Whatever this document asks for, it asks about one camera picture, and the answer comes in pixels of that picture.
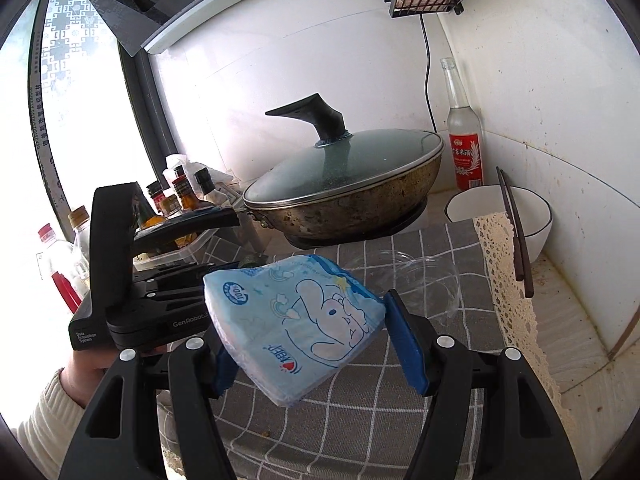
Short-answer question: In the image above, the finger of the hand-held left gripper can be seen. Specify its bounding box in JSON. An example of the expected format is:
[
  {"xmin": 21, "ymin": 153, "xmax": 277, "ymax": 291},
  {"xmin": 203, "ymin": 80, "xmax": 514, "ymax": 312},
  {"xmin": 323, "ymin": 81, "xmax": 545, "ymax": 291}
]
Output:
[
  {"xmin": 147, "ymin": 256, "xmax": 273, "ymax": 287},
  {"xmin": 145, "ymin": 284, "xmax": 208, "ymax": 311}
]

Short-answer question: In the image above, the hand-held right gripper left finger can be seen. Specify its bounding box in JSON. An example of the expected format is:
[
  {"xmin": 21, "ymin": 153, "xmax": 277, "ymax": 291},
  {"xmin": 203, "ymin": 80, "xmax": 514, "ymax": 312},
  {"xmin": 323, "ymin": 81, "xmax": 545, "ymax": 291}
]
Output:
[{"xmin": 57, "ymin": 337, "xmax": 241, "ymax": 480}]

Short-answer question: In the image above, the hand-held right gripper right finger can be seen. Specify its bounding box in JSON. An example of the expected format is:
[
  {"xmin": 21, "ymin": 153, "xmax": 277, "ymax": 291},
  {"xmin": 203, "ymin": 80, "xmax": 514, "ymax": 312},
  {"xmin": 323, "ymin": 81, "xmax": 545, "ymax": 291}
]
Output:
[{"xmin": 382, "ymin": 290, "xmax": 581, "ymax": 480}]

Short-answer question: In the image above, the blue printed tissue packet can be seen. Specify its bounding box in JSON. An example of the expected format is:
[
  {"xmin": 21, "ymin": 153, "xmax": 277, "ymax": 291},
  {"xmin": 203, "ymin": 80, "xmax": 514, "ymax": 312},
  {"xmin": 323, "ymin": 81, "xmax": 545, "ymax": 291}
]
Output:
[{"xmin": 202, "ymin": 254, "xmax": 387, "ymax": 407}]

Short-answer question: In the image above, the person's left forearm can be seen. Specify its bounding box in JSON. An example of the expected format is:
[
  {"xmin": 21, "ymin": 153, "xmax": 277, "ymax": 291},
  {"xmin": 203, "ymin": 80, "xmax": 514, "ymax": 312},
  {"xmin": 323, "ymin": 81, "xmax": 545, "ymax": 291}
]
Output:
[{"xmin": 12, "ymin": 369, "xmax": 88, "ymax": 461}]

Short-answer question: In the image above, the person's left hand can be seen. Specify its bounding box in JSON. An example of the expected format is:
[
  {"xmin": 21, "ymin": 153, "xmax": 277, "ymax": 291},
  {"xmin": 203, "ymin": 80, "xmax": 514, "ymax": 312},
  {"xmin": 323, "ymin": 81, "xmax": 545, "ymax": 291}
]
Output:
[{"xmin": 59, "ymin": 350, "xmax": 123, "ymax": 398}]

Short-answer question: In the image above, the clear plastic storage tray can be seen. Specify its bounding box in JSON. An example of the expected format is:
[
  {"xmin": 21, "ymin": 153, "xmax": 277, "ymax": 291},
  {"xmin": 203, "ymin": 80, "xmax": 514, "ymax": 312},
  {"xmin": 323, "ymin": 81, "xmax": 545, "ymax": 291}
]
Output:
[{"xmin": 132, "ymin": 227, "xmax": 222, "ymax": 270}]

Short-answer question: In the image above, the oil bottle gold cap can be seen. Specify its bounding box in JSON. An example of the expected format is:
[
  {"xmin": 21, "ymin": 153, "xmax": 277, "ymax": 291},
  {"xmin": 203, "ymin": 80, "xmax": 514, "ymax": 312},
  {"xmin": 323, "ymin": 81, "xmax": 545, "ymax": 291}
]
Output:
[{"xmin": 67, "ymin": 207, "xmax": 95, "ymax": 301}]

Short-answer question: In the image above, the large oil bottle red cap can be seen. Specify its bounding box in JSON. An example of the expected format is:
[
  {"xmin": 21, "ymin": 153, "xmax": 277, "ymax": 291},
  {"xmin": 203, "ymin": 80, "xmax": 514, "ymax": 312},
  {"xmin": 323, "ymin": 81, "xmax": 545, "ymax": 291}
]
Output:
[{"xmin": 37, "ymin": 223, "xmax": 85, "ymax": 313}]

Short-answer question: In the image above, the clear plastic container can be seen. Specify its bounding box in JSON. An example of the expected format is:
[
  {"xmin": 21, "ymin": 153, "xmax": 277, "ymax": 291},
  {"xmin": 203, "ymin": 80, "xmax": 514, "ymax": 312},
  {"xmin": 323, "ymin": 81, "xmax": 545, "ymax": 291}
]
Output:
[{"xmin": 377, "ymin": 249, "xmax": 462, "ymax": 332}]

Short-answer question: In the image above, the grey checked lace-trimmed cloth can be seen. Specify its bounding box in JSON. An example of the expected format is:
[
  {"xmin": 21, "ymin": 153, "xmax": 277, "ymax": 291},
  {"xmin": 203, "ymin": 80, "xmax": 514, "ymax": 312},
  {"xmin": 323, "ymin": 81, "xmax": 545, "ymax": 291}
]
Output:
[{"xmin": 157, "ymin": 212, "xmax": 576, "ymax": 480}]

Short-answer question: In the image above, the white crumpled bag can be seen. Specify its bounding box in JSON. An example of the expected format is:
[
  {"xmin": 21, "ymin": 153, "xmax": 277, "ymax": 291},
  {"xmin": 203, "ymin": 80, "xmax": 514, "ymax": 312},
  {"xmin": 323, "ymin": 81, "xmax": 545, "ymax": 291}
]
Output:
[{"xmin": 165, "ymin": 152, "xmax": 236, "ymax": 193}]

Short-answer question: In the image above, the dark wooden chopstick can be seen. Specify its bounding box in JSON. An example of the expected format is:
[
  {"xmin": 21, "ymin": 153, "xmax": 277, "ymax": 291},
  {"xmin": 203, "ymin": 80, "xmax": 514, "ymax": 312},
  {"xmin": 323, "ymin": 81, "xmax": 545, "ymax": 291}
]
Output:
[
  {"xmin": 496, "ymin": 167, "xmax": 527, "ymax": 282},
  {"xmin": 500, "ymin": 172, "xmax": 535, "ymax": 298}
]

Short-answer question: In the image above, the white bowl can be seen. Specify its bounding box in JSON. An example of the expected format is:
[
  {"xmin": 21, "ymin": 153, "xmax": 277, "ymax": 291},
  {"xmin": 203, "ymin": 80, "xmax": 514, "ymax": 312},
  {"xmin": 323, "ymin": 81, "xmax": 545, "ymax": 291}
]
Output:
[{"xmin": 445, "ymin": 186, "xmax": 553, "ymax": 263}]

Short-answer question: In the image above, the glass wok lid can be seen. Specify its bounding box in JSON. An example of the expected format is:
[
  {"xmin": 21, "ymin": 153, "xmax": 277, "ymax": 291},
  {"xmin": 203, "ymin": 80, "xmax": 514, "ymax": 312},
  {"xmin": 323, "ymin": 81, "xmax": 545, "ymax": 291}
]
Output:
[{"xmin": 242, "ymin": 92, "xmax": 445, "ymax": 208}]

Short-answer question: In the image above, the clear glass bottle red label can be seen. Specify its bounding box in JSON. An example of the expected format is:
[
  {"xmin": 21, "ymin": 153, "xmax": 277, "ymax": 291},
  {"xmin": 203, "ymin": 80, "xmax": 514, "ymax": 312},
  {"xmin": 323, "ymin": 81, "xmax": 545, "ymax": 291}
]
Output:
[{"xmin": 440, "ymin": 57, "xmax": 485, "ymax": 192}]

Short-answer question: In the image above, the dark window frame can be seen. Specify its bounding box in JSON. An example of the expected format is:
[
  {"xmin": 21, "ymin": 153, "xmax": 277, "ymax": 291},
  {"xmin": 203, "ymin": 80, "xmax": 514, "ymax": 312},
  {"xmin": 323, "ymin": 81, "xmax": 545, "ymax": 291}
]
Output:
[{"xmin": 117, "ymin": 40, "xmax": 175, "ymax": 201}]

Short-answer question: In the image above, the black power cable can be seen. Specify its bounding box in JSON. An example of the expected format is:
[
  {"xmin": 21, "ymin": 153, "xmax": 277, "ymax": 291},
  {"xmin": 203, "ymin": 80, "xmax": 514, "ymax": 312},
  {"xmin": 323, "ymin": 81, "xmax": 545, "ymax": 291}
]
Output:
[{"xmin": 419, "ymin": 14, "xmax": 438, "ymax": 133}]

